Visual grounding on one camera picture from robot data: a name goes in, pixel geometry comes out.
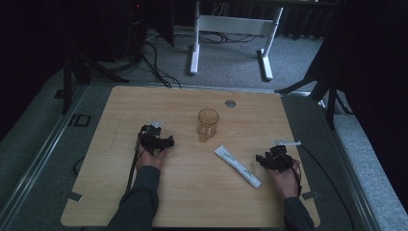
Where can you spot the black tripod stand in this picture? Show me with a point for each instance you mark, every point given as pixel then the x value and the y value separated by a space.
pixel 75 69
pixel 324 86

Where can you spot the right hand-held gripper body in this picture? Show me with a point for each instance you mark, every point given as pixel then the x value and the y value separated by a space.
pixel 279 159

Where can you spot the round grey table grommet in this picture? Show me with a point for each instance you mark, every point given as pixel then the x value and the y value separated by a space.
pixel 230 103

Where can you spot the person's left hand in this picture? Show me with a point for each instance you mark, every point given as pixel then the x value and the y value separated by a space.
pixel 150 159

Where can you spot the black computer tower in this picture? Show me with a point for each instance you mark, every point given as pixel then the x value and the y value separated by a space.
pixel 138 27

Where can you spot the black rectangular floor marker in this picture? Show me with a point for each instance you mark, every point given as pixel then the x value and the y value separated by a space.
pixel 80 120

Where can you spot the white metal desk frame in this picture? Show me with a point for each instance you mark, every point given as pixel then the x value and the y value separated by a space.
pixel 231 25

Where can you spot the white toothpaste tube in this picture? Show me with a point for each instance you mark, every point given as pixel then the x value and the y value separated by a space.
pixel 238 166

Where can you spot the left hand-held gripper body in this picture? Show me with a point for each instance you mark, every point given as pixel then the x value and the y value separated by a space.
pixel 150 140

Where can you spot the person's right hand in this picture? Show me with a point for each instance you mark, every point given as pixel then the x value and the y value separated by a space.
pixel 286 183

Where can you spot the grey tape strip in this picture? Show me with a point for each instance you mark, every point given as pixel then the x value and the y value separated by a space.
pixel 310 195
pixel 74 196

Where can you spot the clear glass cup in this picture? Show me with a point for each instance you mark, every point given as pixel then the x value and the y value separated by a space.
pixel 208 125

